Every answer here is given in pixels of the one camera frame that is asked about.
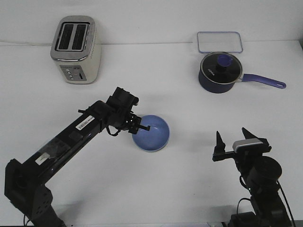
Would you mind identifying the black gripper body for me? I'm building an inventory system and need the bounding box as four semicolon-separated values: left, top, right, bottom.
213;144;271;162
106;87;141;134

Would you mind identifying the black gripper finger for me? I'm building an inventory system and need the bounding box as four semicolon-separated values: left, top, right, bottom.
138;125;151;131
241;127;269;146
214;131;226;154

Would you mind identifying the blue bowl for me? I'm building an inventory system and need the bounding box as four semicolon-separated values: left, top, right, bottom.
132;115;170;148

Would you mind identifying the green bowl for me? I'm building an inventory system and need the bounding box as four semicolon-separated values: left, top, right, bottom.
140;145;166;153

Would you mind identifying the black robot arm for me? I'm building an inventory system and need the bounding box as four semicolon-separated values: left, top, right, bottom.
212;128;295;227
4;87;150;227

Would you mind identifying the dark blue saucepan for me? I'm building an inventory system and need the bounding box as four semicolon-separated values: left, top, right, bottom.
198;64;286;94

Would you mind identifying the glass pot lid blue knob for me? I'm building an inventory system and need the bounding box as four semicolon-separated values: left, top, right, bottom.
201;52;242;84

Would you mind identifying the cream and steel toaster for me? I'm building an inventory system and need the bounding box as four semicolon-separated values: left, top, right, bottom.
50;15;101;84

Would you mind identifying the clear container lid blue rim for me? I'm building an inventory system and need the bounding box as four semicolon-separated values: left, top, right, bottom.
197;31;243;53

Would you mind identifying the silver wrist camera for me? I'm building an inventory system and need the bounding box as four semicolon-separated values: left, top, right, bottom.
232;138;263;153

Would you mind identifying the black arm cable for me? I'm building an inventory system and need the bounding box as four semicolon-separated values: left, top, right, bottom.
105;125;121;137
236;176;296;227

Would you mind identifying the white toaster power cord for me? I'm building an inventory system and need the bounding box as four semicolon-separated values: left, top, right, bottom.
0;41;53;46

